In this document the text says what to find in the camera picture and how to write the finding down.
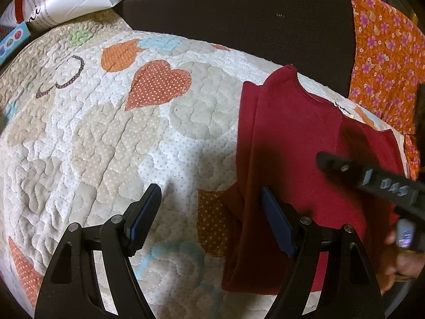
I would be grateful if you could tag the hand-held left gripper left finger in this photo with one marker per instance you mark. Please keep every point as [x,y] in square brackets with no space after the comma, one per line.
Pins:
[146,216]

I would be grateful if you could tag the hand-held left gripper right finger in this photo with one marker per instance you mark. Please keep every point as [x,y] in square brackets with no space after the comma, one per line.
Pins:
[277,222]

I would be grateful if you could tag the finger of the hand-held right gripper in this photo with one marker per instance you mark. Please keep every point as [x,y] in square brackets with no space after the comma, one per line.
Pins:
[338,167]

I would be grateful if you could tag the dark red shirt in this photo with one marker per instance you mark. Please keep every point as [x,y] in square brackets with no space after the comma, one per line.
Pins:
[292,133]

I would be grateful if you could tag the person's right hand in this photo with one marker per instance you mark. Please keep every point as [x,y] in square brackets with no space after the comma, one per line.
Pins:
[398,265]

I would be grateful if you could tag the quilted heart-pattern blanket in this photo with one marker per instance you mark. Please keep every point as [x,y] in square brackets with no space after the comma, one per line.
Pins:
[99,139]

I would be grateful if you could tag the orange floral cloth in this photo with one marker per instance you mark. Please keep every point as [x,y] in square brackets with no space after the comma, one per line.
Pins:
[381,56]

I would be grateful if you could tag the dark brown cushion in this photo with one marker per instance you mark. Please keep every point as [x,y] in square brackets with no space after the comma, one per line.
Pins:
[232,30]

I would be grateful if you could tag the blue cardboard box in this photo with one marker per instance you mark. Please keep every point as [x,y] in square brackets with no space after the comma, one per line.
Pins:
[13,40]

